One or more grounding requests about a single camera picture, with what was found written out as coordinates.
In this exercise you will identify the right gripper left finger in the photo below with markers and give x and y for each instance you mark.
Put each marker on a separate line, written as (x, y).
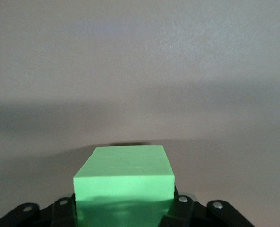
(47, 216)

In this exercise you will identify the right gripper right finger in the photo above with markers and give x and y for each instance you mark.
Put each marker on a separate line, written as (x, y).
(201, 216)

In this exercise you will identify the green foam block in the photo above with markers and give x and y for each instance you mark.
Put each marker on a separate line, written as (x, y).
(124, 177)

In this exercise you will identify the brown table cover sheet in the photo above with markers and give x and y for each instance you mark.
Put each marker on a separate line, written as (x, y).
(139, 59)

